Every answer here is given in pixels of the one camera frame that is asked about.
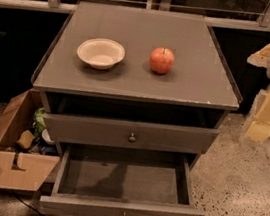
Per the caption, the grey drawer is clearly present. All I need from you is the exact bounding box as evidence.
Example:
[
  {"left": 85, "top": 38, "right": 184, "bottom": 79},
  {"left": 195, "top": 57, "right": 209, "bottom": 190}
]
[
  {"left": 40, "top": 144, "right": 204, "bottom": 216},
  {"left": 43, "top": 113, "right": 219, "bottom": 154}
]

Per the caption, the grey wooden drawer cabinet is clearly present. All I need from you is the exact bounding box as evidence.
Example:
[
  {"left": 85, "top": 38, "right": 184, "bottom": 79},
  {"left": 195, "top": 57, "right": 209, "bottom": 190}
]
[{"left": 20, "top": 0, "right": 255, "bottom": 183}]

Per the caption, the grey top drawer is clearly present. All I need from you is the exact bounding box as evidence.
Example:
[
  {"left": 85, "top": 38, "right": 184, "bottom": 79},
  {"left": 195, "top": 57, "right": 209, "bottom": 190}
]
[{"left": 43, "top": 113, "right": 219, "bottom": 154}]

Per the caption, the red apple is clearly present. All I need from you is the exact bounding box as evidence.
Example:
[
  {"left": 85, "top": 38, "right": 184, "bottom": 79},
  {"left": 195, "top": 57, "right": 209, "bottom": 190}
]
[{"left": 149, "top": 47, "right": 175, "bottom": 75}]

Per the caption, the white paper bowl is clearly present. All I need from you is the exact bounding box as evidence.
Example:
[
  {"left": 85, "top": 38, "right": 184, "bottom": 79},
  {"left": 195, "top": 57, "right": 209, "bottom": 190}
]
[{"left": 77, "top": 38, "right": 125, "bottom": 70}]

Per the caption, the white cup in box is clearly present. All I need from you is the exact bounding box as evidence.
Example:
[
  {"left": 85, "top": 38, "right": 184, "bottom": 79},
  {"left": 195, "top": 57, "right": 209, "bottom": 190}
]
[{"left": 42, "top": 129, "right": 55, "bottom": 145}]

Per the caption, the green packet in box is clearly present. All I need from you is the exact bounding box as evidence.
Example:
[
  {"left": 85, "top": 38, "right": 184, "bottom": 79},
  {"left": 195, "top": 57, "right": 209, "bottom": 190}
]
[{"left": 32, "top": 107, "right": 46, "bottom": 136}]

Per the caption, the yellow sponge in box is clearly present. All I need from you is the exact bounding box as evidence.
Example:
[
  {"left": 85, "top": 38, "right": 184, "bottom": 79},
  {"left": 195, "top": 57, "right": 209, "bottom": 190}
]
[{"left": 17, "top": 130, "right": 35, "bottom": 149}]

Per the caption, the open cardboard box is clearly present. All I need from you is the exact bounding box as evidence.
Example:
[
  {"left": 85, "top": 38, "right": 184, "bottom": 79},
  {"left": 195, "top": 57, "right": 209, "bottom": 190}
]
[{"left": 0, "top": 89, "right": 60, "bottom": 191}]

